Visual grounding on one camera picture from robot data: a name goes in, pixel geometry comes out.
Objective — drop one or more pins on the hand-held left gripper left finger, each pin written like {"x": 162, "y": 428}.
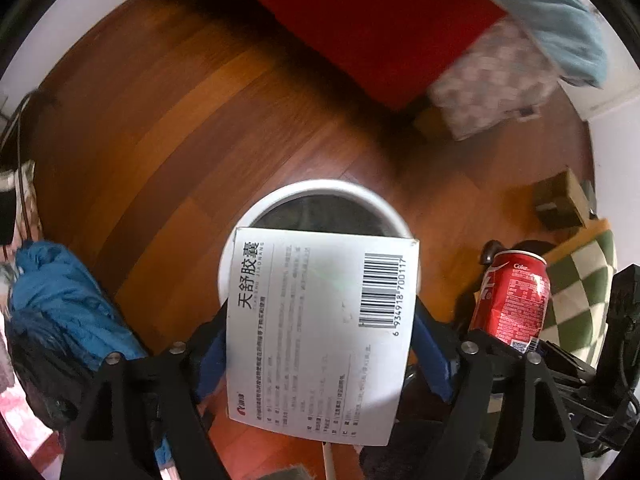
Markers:
{"x": 212, "y": 365}

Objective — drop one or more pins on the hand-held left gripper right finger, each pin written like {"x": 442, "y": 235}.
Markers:
{"x": 430, "y": 357}

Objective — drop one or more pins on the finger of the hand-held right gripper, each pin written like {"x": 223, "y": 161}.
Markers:
{"x": 491, "y": 252}

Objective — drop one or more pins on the red soda can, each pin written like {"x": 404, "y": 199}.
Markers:
{"x": 510, "y": 300}

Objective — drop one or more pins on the white green medicine box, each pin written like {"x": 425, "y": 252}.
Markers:
{"x": 310, "y": 335}

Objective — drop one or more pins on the white round trash bin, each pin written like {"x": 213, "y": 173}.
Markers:
{"x": 320, "y": 189}

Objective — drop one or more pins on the green white checkered table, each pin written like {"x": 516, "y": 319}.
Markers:
{"x": 580, "y": 280}

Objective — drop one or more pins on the flat brown cardboard piece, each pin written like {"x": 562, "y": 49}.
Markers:
{"x": 560, "y": 200}

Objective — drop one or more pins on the white stick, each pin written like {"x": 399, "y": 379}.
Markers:
{"x": 329, "y": 462}

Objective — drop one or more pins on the dark cloth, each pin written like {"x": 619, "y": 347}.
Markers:
{"x": 45, "y": 375}

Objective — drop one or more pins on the pink white patterned cloth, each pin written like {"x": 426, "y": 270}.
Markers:
{"x": 495, "y": 80}

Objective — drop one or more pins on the blue cloth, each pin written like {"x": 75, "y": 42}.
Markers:
{"x": 55, "y": 290}

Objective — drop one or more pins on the red white checkered cloth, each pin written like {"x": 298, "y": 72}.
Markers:
{"x": 25, "y": 430}

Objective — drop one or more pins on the red bed sheet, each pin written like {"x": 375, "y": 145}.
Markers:
{"x": 375, "y": 25}

